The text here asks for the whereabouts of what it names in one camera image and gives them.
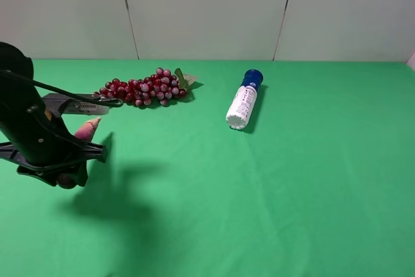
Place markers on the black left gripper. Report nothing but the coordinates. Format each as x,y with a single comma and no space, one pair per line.
27,126

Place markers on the purple eggplant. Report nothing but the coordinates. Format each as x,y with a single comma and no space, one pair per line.
86,133

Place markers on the red grape bunch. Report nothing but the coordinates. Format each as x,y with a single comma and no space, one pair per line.
161,87

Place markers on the white bottle blue cap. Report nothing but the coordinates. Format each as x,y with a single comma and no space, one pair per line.
242,106

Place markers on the green tablecloth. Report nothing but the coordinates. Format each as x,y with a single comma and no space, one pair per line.
319,183

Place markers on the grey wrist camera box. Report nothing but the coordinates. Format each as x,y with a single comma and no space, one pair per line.
62,104

